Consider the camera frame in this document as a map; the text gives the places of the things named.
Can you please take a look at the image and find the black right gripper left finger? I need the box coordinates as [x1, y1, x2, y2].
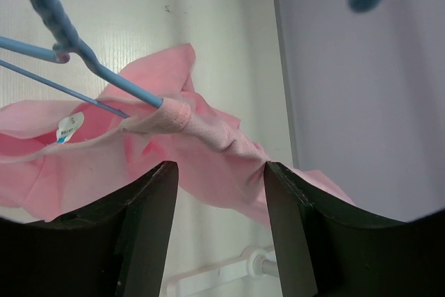
[1, 161, 179, 296]

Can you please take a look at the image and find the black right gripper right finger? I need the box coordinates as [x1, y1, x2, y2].
[264, 162, 444, 296]

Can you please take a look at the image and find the pink t shirt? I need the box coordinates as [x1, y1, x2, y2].
[0, 42, 355, 227]

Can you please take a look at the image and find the blue wire hanger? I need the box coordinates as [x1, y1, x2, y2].
[1, 0, 382, 109]

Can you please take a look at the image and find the white metal clothes rack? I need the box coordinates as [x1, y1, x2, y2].
[165, 246, 279, 297]

